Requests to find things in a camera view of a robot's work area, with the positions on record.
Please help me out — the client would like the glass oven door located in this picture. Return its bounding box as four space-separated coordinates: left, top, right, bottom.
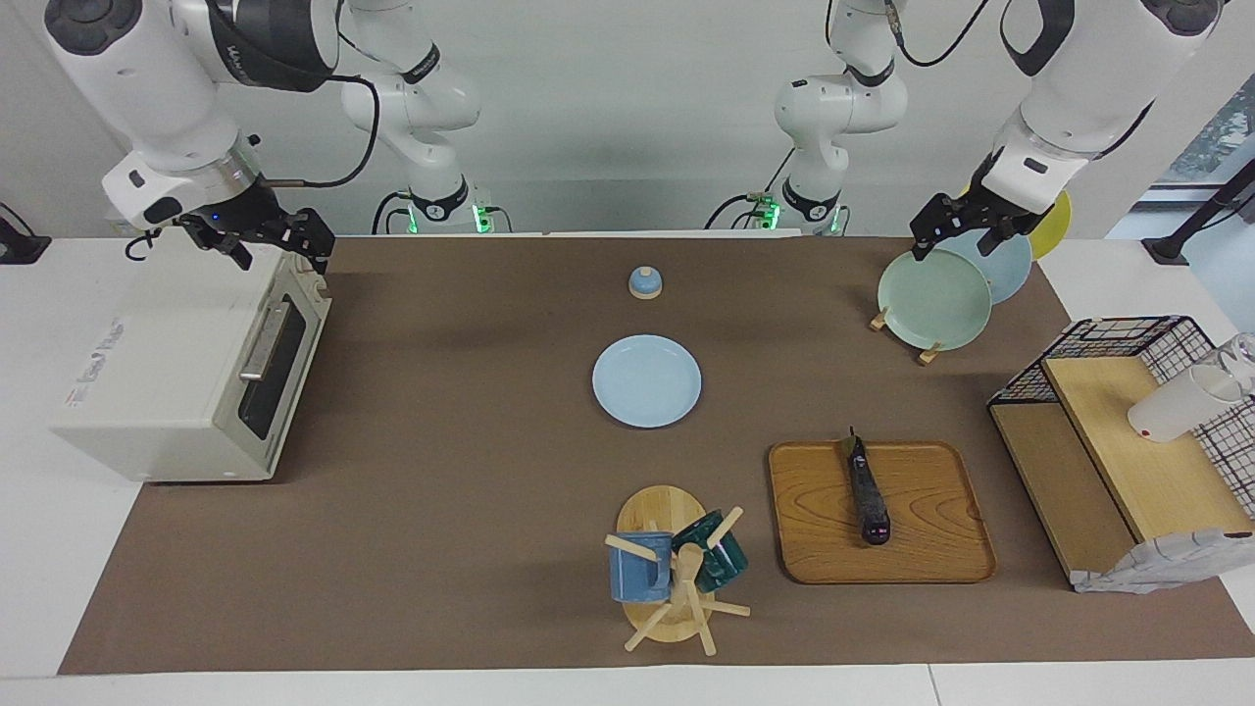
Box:
233 263 332 464

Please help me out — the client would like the dark purple eggplant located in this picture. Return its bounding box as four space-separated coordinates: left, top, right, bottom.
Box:
845 427 892 546

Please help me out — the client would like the beige toaster oven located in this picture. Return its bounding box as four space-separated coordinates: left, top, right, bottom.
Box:
49 240 334 483

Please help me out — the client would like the light blue racked plate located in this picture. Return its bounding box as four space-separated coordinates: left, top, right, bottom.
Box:
946 227 1033 305

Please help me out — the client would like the pale green plate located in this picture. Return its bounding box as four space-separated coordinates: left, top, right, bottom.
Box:
877 248 993 351

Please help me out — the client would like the yellow plate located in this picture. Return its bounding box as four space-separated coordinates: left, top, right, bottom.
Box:
1025 189 1073 261

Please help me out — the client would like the wooden plate rack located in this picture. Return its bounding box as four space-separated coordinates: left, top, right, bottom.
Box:
870 307 942 366

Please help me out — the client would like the black stand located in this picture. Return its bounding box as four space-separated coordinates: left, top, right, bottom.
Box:
1142 157 1255 266

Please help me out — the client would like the white cup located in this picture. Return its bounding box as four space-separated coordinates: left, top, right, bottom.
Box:
1128 365 1246 444

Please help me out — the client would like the clear glass cup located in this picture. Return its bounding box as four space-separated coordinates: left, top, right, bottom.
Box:
1216 333 1255 393

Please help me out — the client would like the wooden serving tray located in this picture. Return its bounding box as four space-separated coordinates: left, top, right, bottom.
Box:
768 440 997 585

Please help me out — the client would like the brown table mat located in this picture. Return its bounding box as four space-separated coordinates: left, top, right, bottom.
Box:
57 235 1255 676

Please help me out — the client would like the white grid patterned cloth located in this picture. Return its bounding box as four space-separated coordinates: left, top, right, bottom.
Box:
1074 528 1255 595

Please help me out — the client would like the wooden mug tree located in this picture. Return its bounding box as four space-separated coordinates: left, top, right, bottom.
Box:
604 485 752 656

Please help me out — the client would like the dark green mug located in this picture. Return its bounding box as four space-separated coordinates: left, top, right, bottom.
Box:
672 510 749 593

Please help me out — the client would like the blue mug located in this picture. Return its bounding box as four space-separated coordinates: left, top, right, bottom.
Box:
609 532 675 604

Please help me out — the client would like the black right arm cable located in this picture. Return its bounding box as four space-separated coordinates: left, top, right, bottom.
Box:
260 74 381 189

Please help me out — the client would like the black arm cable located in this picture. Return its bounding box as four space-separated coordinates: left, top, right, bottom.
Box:
882 0 1001 72
260 74 381 189

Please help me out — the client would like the black base cable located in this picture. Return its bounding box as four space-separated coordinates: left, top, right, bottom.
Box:
371 189 413 236
704 147 795 231

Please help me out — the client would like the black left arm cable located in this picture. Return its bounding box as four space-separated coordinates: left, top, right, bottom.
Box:
882 0 1001 72

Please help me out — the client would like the wooden shelf with wire basket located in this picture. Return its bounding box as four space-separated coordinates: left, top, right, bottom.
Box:
988 316 1255 589

